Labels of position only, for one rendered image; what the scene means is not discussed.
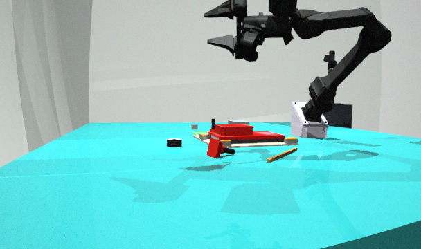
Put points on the tan wooden stick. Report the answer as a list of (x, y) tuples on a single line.
[(273, 158)]

